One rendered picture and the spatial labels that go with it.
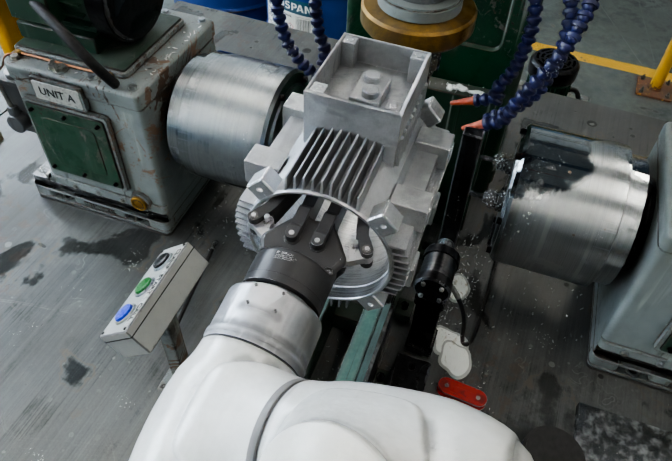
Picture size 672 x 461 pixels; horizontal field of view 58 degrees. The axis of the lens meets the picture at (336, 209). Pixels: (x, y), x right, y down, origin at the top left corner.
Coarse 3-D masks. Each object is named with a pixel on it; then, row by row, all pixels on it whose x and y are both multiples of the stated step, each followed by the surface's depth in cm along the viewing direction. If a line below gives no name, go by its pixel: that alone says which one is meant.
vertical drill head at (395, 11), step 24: (384, 0) 91; (408, 0) 90; (432, 0) 89; (456, 0) 91; (384, 24) 90; (408, 24) 90; (432, 24) 90; (456, 24) 90; (432, 48) 90; (432, 72) 96
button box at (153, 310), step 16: (176, 256) 91; (192, 256) 92; (160, 272) 90; (176, 272) 90; (192, 272) 92; (160, 288) 87; (176, 288) 89; (192, 288) 91; (144, 304) 85; (160, 304) 86; (176, 304) 88; (112, 320) 87; (128, 320) 83; (144, 320) 84; (160, 320) 86; (112, 336) 84; (128, 336) 82; (144, 336) 83; (160, 336) 85; (128, 352) 86; (144, 352) 84
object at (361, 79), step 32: (352, 64) 68; (384, 64) 68; (416, 64) 65; (320, 96) 59; (352, 96) 62; (384, 96) 64; (416, 96) 63; (320, 128) 62; (352, 128) 61; (384, 128) 59; (384, 160) 62
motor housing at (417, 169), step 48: (288, 144) 66; (336, 144) 61; (288, 192) 58; (336, 192) 57; (384, 192) 60; (432, 192) 67; (240, 240) 66; (384, 240) 58; (336, 288) 68; (384, 288) 64
